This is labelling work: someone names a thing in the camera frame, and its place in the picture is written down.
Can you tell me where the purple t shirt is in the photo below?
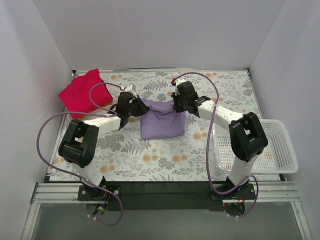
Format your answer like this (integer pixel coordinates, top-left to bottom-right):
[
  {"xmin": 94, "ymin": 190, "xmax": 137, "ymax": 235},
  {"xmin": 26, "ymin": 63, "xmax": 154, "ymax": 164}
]
[{"xmin": 140, "ymin": 98, "xmax": 186, "ymax": 140}]

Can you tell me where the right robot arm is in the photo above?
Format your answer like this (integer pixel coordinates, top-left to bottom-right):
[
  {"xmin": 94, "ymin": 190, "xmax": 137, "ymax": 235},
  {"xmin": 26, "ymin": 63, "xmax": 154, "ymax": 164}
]
[{"xmin": 171, "ymin": 78, "xmax": 268, "ymax": 199}]

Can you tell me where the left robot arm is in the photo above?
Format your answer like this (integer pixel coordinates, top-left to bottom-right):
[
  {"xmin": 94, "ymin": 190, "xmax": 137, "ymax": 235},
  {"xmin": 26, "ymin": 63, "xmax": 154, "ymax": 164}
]
[{"xmin": 58, "ymin": 91, "xmax": 150, "ymax": 200}]

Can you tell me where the orange folded t shirt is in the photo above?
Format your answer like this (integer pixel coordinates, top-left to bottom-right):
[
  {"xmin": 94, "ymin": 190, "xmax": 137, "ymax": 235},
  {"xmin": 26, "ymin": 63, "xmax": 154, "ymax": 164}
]
[{"xmin": 74, "ymin": 101, "xmax": 113, "ymax": 120}]

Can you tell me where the floral table mat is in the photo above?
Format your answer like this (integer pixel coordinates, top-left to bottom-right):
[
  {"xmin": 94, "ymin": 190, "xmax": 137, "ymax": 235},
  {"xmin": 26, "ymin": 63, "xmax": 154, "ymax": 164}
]
[{"xmin": 93, "ymin": 70, "xmax": 260, "ymax": 182}]

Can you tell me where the red folded t shirt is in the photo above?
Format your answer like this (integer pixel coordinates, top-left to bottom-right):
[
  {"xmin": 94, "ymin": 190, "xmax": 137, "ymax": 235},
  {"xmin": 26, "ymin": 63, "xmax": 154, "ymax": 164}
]
[{"xmin": 58, "ymin": 68, "xmax": 113, "ymax": 119}]

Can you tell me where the white plastic basket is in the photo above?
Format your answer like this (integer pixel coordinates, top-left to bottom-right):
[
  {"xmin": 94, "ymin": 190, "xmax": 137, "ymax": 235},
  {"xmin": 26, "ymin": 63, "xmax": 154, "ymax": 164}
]
[{"xmin": 212, "ymin": 119, "xmax": 299, "ymax": 175}]

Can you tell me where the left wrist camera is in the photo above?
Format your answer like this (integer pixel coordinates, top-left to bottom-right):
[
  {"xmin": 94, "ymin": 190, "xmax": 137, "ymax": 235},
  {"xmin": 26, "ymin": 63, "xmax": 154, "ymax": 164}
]
[{"xmin": 120, "ymin": 84, "xmax": 136, "ymax": 94}]

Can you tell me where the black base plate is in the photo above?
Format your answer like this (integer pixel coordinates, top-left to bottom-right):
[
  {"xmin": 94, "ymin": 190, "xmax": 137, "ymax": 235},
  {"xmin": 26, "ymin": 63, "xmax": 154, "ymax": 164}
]
[{"xmin": 77, "ymin": 180, "xmax": 256, "ymax": 211}]

